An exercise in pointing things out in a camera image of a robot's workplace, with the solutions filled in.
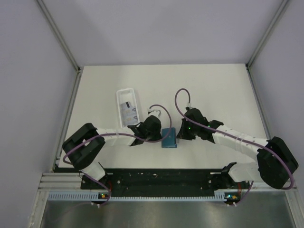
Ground blue leather card holder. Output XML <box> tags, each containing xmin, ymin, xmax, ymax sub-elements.
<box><xmin>161</xmin><ymin>127</ymin><xmax>177</xmax><ymax>149</ymax></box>

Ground white plastic basket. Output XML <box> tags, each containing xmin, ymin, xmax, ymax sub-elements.
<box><xmin>116</xmin><ymin>88</ymin><xmax>140</xmax><ymax>127</ymax></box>

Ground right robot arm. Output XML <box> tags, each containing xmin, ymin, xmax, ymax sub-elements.
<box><xmin>177</xmin><ymin>107</ymin><xmax>299</xmax><ymax>190</ymax></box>

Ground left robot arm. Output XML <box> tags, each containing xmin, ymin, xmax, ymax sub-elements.
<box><xmin>62</xmin><ymin>115</ymin><xmax>162</xmax><ymax>188</ymax></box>

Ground silver VIP card bottom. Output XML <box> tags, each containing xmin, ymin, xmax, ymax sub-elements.
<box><xmin>122</xmin><ymin>114</ymin><xmax>138</xmax><ymax>126</ymax></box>

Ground silver vip card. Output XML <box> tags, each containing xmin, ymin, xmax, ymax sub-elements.
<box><xmin>122</xmin><ymin>114</ymin><xmax>138</xmax><ymax>126</ymax></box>
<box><xmin>120</xmin><ymin>102</ymin><xmax>137</xmax><ymax>115</ymax></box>

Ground silver VIP card middle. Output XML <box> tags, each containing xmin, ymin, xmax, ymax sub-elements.
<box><xmin>120</xmin><ymin>102</ymin><xmax>137</xmax><ymax>115</ymax></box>

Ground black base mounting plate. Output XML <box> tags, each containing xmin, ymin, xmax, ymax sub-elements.
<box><xmin>80</xmin><ymin>168</ymin><xmax>251</xmax><ymax>190</ymax></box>

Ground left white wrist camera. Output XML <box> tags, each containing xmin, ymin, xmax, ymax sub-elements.
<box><xmin>148</xmin><ymin>108</ymin><xmax>162</xmax><ymax>119</ymax></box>

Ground grey slotted cable duct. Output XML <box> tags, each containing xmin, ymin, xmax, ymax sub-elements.
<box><xmin>47</xmin><ymin>191</ymin><xmax>238</xmax><ymax>202</ymax></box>

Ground aluminium frame rail front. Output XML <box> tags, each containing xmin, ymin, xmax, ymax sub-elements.
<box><xmin>39</xmin><ymin>172</ymin><xmax>297</xmax><ymax>190</ymax></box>

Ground right aluminium corner post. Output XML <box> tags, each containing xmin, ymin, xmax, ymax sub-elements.
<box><xmin>246</xmin><ymin>0</ymin><xmax>292</xmax><ymax>68</ymax></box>

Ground aluminium corner post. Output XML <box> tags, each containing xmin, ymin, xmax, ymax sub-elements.
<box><xmin>246</xmin><ymin>0</ymin><xmax>292</xmax><ymax>68</ymax></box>
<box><xmin>35</xmin><ymin>0</ymin><xmax>83</xmax><ymax>72</ymax></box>

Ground left aluminium corner post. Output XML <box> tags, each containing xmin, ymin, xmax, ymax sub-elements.
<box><xmin>35</xmin><ymin>0</ymin><xmax>83</xmax><ymax>72</ymax></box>

